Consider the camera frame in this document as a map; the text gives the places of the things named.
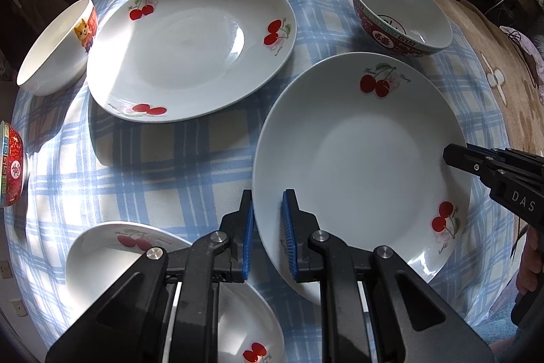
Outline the red patterned bowl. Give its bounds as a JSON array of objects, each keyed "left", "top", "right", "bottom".
[
  {"left": 0, "top": 120, "right": 30, "bottom": 208},
  {"left": 351, "top": 0, "right": 454, "bottom": 56}
]

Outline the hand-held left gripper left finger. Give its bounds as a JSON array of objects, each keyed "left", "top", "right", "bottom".
[{"left": 45, "top": 189, "right": 256, "bottom": 363}]

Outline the blue plaid cloth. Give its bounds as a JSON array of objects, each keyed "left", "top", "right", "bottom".
[{"left": 11, "top": 0, "right": 521, "bottom": 363}]

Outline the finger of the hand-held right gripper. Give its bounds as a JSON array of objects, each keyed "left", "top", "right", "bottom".
[
  {"left": 493, "top": 148, "right": 544, "bottom": 177},
  {"left": 443, "top": 143, "right": 500, "bottom": 182}
]

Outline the white cherry print plate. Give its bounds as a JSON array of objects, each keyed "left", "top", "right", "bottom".
[
  {"left": 252, "top": 52, "right": 473, "bottom": 306},
  {"left": 65, "top": 220, "right": 286, "bottom": 363},
  {"left": 87, "top": 0, "right": 297, "bottom": 123}
]

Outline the white bowl with cat print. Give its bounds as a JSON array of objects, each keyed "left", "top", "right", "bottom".
[{"left": 17, "top": 0, "right": 99, "bottom": 97}]

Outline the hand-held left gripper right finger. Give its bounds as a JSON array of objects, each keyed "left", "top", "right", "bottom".
[{"left": 280, "top": 188, "right": 496, "bottom": 363}]

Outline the person's right hand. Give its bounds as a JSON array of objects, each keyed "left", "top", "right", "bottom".
[{"left": 516, "top": 231, "right": 542, "bottom": 296}]

